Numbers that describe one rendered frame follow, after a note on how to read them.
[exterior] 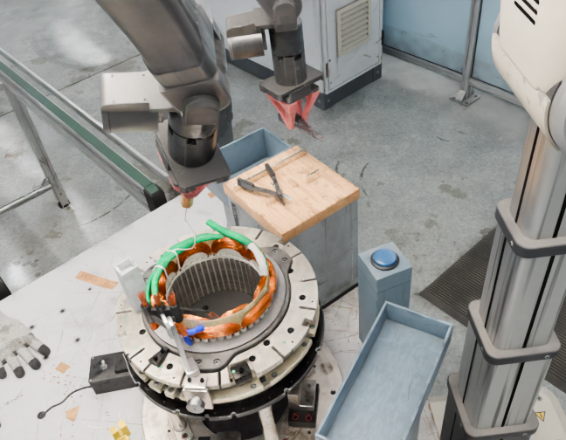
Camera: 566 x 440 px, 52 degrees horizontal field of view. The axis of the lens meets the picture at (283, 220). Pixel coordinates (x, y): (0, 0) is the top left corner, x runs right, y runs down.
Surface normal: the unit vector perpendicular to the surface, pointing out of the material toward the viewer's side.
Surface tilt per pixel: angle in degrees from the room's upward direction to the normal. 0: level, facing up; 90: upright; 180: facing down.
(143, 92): 35
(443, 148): 0
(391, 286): 90
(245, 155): 90
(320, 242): 90
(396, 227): 0
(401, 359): 0
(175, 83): 124
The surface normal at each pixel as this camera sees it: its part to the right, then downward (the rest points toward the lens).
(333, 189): -0.10, -0.73
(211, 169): 0.17, -0.49
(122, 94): 0.13, -0.25
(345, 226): 0.60, 0.50
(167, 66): 0.02, 0.88
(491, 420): 0.08, 0.67
